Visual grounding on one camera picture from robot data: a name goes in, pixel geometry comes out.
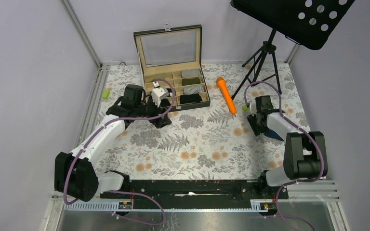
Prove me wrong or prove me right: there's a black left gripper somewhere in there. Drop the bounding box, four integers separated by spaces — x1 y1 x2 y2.
134 94 172 128

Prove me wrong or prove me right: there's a navy blue underwear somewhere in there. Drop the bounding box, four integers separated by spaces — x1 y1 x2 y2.
264 128 286 141

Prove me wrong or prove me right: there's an olive khaki underwear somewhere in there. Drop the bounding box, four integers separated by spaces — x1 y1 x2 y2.
147 73 172 82

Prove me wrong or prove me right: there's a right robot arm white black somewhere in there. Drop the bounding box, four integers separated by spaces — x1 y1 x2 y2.
247 96 328 198

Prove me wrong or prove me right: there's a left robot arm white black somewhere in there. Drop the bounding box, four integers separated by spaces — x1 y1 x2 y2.
54 81 175 205

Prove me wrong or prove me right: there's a green block near underwear pile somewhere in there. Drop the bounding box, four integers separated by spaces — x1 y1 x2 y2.
242 105 250 112

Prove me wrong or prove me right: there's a striped rolled underwear in box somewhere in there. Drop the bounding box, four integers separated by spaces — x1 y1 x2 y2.
183 85 205 95

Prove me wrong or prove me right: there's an olive rolled underwear in box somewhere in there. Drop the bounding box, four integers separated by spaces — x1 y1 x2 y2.
182 77 201 86

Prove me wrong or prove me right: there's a grey rolled underwear in box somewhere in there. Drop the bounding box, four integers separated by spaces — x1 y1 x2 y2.
181 69 201 78

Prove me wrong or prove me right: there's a green block at left edge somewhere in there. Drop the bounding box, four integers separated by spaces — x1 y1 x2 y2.
102 89 110 100

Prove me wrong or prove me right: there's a wooden organizer box glass lid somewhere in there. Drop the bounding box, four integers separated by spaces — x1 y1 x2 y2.
133 24 211 111

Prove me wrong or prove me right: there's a black music stand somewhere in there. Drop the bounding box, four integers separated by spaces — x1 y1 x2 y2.
230 0 354 96

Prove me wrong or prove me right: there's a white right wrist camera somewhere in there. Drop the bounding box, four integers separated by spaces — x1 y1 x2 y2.
249 101 257 116

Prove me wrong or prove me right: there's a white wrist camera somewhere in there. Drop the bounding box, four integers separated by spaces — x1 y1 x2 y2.
151 81 171 107
249 101 257 116

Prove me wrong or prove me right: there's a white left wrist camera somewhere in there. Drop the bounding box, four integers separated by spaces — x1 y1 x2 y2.
151 81 171 107

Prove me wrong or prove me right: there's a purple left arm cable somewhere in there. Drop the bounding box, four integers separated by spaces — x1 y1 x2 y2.
63 78 177 226

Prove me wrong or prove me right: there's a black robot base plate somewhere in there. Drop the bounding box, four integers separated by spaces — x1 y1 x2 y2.
100 179 289 210

